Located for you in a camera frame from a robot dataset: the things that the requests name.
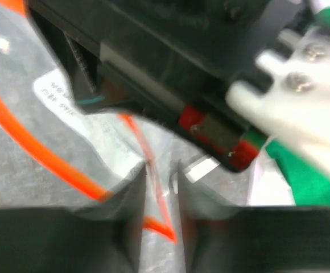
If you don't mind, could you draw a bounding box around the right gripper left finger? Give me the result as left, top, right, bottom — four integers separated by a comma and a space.
0, 164, 147, 272

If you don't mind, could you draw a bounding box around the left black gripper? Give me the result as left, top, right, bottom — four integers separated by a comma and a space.
25, 1, 314, 172

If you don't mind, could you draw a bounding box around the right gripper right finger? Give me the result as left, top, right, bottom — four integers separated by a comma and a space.
177, 164, 330, 272

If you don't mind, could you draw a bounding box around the clear orange zip top bag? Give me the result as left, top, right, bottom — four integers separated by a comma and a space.
0, 0, 251, 273

